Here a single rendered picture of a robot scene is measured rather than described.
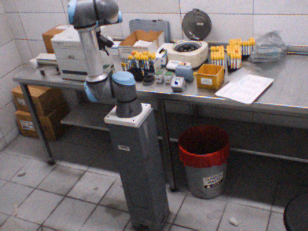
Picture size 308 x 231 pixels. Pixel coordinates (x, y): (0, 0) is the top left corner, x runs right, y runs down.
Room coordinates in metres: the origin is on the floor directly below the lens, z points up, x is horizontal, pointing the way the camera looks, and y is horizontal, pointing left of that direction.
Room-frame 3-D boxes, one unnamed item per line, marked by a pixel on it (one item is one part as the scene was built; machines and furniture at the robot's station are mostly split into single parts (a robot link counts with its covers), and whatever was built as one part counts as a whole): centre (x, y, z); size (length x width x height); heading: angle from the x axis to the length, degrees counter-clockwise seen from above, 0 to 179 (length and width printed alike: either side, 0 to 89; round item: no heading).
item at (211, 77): (1.99, -0.37, 0.93); 0.13 x 0.13 x 0.10; 57
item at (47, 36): (2.92, 0.60, 0.97); 0.31 x 0.23 x 0.18; 55
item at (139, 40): (2.57, 0.00, 0.95); 0.29 x 0.25 x 0.15; 151
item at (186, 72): (2.09, -0.23, 0.92); 0.10 x 0.07 x 0.10; 56
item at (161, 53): (2.46, -0.15, 0.92); 0.24 x 0.12 x 0.10; 151
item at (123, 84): (1.79, 0.14, 1.07); 0.13 x 0.12 x 0.14; 92
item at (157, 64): (2.34, 0.01, 0.91); 0.20 x 0.10 x 0.07; 61
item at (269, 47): (2.24, -0.81, 0.97); 0.26 x 0.17 x 0.19; 77
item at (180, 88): (1.99, -0.18, 0.92); 0.13 x 0.07 x 0.08; 151
